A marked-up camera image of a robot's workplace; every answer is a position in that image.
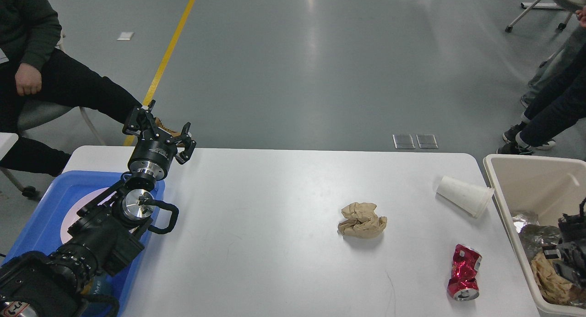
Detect grey office chair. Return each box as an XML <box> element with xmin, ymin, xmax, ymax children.
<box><xmin>0</xmin><ymin>33</ymin><xmax>107</xmax><ymax>198</ymax></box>

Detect brown paper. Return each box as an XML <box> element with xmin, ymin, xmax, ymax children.
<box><xmin>337</xmin><ymin>202</ymin><xmax>388</xmax><ymax>239</ymax></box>

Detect red foil wrapper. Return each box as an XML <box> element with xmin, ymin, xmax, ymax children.
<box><xmin>446</xmin><ymin>244</ymin><xmax>482</xmax><ymax>301</ymax></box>

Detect white side table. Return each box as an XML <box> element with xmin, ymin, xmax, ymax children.
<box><xmin>0</xmin><ymin>132</ymin><xmax>19</xmax><ymax>160</ymax></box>

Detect white cup sideways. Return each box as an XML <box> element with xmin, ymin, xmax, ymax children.
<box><xmin>437</xmin><ymin>175</ymin><xmax>494</xmax><ymax>218</ymax></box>

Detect blue plastic tray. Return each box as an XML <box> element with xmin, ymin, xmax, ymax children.
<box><xmin>2</xmin><ymin>171</ymin><xmax>164</xmax><ymax>317</ymax></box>

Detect brown shoe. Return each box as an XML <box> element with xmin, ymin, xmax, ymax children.
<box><xmin>154</xmin><ymin>117</ymin><xmax>185</xmax><ymax>148</ymax></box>

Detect pink plate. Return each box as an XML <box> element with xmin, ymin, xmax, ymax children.
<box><xmin>60</xmin><ymin>188</ymin><xmax>107</xmax><ymax>244</ymax></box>

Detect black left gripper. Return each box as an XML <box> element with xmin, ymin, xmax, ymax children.
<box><xmin>123</xmin><ymin>100</ymin><xmax>197</xmax><ymax>178</ymax></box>

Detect floor outlet plate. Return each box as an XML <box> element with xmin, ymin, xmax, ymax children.
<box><xmin>416</xmin><ymin>135</ymin><xmax>439</xmax><ymax>149</ymax></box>
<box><xmin>393</xmin><ymin>135</ymin><xmax>416</xmax><ymax>149</ymax></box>

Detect dark seated person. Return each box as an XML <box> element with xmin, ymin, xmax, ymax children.
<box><xmin>0</xmin><ymin>0</ymin><xmax>143</xmax><ymax>177</ymax></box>

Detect beige waste bin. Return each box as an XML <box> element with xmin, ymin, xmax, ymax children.
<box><xmin>483</xmin><ymin>154</ymin><xmax>586</xmax><ymax>317</ymax></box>

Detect person in blue jeans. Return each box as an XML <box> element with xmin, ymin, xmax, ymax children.
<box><xmin>521</xmin><ymin>8</ymin><xmax>585</xmax><ymax>108</ymax></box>

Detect foil with paper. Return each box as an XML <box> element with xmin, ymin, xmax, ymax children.
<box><xmin>519</xmin><ymin>224</ymin><xmax>585</xmax><ymax>309</ymax></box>

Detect white rolling stand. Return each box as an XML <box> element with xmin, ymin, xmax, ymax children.
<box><xmin>505</xmin><ymin>0</ymin><xmax>573</xmax><ymax>33</ymax></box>

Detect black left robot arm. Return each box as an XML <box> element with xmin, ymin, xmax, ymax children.
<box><xmin>0</xmin><ymin>101</ymin><xmax>196</xmax><ymax>317</ymax></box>

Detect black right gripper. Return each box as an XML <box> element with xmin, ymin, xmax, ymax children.
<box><xmin>542</xmin><ymin>240</ymin><xmax>586</xmax><ymax>290</ymax></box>

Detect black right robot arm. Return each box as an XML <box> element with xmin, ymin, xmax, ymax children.
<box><xmin>543</xmin><ymin>200</ymin><xmax>586</xmax><ymax>290</ymax></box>

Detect person in black clothes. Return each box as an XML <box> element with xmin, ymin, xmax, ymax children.
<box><xmin>497</xmin><ymin>46</ymin><xmax>586</xmax><ymax>155</ymax></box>

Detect foil scrap in bin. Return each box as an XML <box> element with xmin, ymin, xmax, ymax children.
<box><xmin>511</xmin><ymin>211</ymin><xmax>540</xmax><ymax>233</ymax></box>

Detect grey-blue mug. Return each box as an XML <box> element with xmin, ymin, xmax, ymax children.
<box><xmin>85</xmin><ymin>272</ymin><xmax>113</xmax><ymax>295</ymax></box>

